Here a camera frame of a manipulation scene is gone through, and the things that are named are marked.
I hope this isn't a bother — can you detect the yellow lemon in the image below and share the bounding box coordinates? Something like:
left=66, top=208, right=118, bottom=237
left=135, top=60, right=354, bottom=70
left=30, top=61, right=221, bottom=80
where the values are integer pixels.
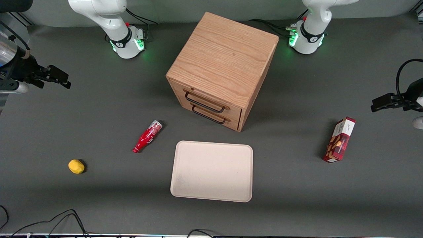
left=68, top=159, right=85, bottom=175

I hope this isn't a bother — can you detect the black left base cable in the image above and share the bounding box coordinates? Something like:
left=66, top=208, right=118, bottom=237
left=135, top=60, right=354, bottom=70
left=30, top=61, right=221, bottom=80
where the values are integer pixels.
left=248, top=9, right=309, bottom=37

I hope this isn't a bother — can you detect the short black edge cable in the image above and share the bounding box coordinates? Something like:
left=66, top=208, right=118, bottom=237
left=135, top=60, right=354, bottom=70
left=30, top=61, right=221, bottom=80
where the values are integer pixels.
left=0, top=205, right=9, bottom=230

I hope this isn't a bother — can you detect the red plaid cookie box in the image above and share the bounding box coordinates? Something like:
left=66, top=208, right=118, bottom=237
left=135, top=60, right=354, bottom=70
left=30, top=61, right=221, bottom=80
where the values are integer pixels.
left=323, top=116, right=357, bottom=163

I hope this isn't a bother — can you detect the black arched table cable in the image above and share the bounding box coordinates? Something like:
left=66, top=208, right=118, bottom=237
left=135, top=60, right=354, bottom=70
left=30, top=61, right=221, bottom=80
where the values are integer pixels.
left=186, top=229, right=217, bottom=238

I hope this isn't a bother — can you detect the black looped floor cable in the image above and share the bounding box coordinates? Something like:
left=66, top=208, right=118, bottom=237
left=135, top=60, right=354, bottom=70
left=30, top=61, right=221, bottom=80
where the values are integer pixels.
left=10, top=209, right=99, bottom=237

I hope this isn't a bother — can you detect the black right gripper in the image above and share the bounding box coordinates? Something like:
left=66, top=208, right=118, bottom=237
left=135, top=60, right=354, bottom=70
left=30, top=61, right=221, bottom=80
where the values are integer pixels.
left=9, top=55, right=72, bottom=89

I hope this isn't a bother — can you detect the black metal drawer handle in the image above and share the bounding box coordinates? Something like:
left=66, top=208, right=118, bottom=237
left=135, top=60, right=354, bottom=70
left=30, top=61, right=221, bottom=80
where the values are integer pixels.
left=191, top=105, right=228, bottom=125
left=184, top=91, right=226, bottom=114

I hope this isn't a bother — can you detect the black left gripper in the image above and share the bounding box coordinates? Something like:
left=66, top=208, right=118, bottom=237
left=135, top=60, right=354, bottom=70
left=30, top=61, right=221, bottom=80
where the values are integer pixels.
left=370, top=78, right=423, bottom=113

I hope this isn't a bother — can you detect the wooden drawer cabinet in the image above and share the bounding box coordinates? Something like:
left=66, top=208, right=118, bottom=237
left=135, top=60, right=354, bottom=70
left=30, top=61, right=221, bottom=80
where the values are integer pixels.
left=166, top=12, right=279, bottom=132

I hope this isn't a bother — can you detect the aluminium frame rail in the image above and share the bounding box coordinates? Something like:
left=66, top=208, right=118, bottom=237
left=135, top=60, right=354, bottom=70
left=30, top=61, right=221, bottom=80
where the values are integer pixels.
left=6, top=12, right=34, bottom=27

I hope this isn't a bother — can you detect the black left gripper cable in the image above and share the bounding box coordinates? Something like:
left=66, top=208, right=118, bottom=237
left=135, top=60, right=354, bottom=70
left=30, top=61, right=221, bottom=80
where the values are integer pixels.
left=396, top=59, right=423, bottom=101

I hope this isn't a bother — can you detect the black right base cable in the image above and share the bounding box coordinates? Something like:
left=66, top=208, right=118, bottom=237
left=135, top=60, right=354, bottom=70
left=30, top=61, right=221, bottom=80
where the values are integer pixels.
left=125, top=8, right=159, bottom=42

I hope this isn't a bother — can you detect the wooden drawer front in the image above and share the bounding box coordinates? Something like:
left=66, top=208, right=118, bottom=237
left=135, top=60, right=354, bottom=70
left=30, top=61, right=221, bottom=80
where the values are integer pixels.
left=178, top=94, right=242, bottom=130
left=171, top=80, right=244, bottom=121

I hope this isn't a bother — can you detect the beige rectangular tray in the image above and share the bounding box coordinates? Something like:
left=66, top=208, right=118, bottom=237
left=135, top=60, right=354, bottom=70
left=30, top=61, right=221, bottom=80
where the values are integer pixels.
left=170, top=140, right=253, bottom=203

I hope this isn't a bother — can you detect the black base cable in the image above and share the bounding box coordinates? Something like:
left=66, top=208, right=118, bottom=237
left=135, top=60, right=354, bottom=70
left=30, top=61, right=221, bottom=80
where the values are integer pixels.
left=125, top=8, right=159, bottom=42
left=248, top=9, right=309, bottom=37

